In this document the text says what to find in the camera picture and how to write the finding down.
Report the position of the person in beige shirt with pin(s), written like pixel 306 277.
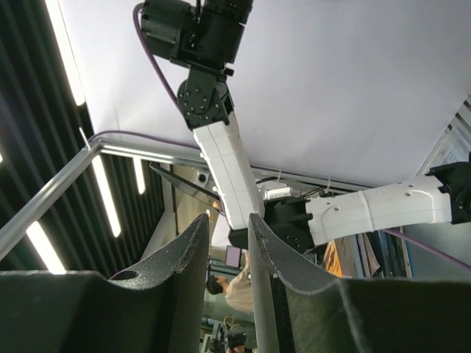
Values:
pixel 237 291

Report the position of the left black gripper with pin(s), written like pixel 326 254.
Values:
pixel 207 34

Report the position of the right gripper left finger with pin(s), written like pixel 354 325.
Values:
pixel 154 305

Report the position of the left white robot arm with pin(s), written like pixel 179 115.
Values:
pixel 302 214

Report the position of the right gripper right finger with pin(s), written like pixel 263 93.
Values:
pixel 300 307

